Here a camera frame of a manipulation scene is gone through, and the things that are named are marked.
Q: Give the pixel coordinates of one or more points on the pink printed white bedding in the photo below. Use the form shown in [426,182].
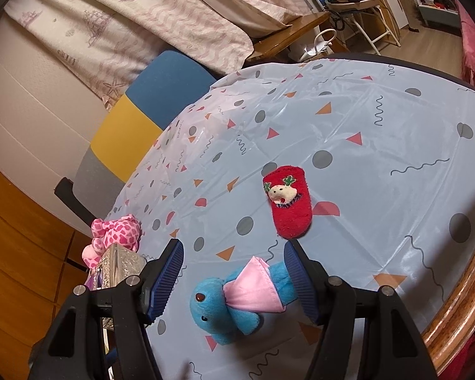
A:
[142,19]

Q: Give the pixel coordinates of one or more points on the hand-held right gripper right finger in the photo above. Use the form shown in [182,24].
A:
[301,281]

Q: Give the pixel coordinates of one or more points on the ornate silver metal box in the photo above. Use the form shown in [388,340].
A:
[118,263]

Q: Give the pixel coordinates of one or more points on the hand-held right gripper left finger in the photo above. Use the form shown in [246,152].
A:
[168,281]

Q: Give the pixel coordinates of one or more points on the pink spotted plush toy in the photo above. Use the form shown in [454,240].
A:
[118,229]

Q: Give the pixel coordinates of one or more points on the small blue plush pink cape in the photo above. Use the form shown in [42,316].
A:
[217,304]

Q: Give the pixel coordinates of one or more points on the white floor appliance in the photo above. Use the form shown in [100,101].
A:
[314,47]

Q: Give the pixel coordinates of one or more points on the light blue patterned tablecloth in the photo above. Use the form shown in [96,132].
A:
[380,166]

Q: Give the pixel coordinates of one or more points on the red christmas sock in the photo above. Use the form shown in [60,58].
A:
[293,213]

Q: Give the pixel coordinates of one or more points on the blue yellow grey chair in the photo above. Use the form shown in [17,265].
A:
[130,126]

